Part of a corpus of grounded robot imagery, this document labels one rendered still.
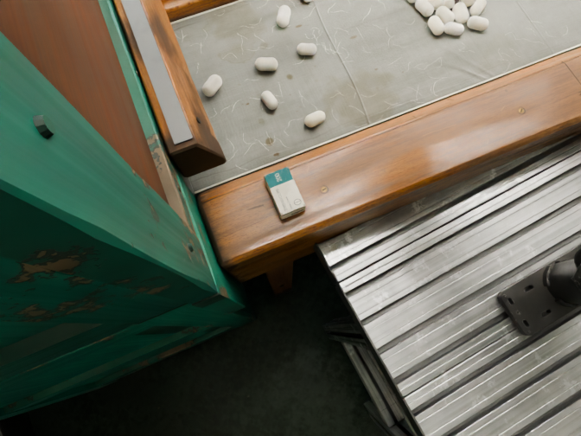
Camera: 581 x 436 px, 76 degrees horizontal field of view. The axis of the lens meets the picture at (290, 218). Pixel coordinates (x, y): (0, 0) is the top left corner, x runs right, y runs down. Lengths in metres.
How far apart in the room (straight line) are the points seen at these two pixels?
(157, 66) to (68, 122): 0.32
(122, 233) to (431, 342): 0.49
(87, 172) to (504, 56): 0.66
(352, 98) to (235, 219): 0.26
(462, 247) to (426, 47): 0.33
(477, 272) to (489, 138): 0.20
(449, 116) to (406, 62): 0.12
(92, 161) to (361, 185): 0.39
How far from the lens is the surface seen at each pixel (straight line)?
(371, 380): 0.94
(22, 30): 0.24
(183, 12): 0.71
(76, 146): 0.18
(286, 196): 0.48
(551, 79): 0.71
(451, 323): 0.61
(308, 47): 0.63
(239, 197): 0.50
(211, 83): 0.60
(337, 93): 0.61
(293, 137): 0.56
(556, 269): 0.66
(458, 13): 0.73
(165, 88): 0.48
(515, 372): 0.65
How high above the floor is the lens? 1.23
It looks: 73 degrees down
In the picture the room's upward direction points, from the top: 1 degrees clockwise
